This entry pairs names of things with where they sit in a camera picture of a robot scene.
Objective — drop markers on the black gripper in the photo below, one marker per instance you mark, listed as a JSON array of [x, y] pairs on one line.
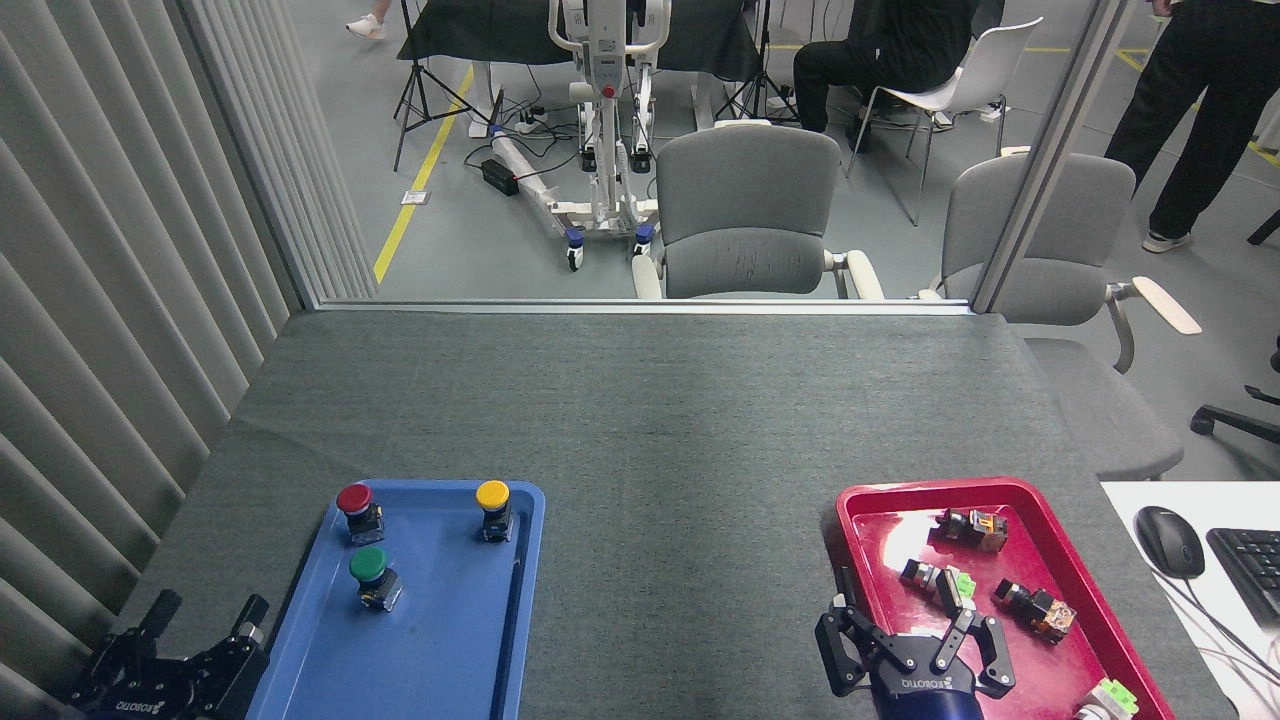
[[150, 695], [925, 695]]

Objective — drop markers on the green push button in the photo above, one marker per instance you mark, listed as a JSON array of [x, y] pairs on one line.
[[368, 565]]

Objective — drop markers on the red push button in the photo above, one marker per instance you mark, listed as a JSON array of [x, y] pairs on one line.
[[354, 497]]

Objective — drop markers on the yellow push button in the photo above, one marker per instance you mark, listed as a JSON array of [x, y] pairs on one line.
[[492, 494]]

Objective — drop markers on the red plastic tray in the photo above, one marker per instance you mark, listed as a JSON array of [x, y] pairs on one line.
[[1020, 670]]

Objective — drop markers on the blue plastic tray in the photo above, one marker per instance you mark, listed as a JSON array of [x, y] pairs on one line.
[[440, 630]]

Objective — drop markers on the black computer mouse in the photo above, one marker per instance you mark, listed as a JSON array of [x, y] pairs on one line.
[[1170, 542]]

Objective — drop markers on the white desk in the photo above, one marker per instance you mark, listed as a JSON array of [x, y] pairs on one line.
[[1240, 670]]

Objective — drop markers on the dark grey table cloth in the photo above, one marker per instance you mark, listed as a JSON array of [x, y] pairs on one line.
[[660, 430]]

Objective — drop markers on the black keyboard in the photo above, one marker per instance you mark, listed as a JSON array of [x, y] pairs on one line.
[[1250, 570]]

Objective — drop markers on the black office chair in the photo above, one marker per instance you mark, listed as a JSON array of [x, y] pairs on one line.
[[1235, 420]]

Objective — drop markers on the grey office chair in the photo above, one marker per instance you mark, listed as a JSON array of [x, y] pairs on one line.
[[745, 200], [1060, 250]]

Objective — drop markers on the black power box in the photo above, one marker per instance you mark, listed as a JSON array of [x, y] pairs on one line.
[[498, 177]]

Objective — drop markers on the black tripod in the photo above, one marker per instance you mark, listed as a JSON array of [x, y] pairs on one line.
[[765, 95], [412, 90]]

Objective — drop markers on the white plastic chair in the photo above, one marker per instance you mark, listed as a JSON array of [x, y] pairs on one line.
[[985, 75]]

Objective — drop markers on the seated person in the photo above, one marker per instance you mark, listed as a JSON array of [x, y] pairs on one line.
[[900, 50]]

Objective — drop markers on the white power strip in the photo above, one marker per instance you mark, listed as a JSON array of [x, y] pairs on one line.
[[532, 121]]

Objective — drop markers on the white stand on wheels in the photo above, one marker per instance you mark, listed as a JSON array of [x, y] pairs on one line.
[[605, 120]]

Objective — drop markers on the person in black trousers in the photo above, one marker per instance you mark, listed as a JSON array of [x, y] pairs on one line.
[[1200, 100]]

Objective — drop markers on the person with white shoes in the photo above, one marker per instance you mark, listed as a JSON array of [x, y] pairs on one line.
[[366, 27]]

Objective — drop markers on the black table cloth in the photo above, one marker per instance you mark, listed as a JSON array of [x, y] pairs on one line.
[[480, 30]]

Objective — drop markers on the white green switch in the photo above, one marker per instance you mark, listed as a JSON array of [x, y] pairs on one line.
[[1110, 700], [922, 575]]

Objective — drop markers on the black orange switch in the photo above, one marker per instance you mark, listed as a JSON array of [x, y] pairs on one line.
[[975, 530], [1040, 608]]

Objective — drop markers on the silver post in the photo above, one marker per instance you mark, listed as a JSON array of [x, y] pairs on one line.
[[1050, 160]]

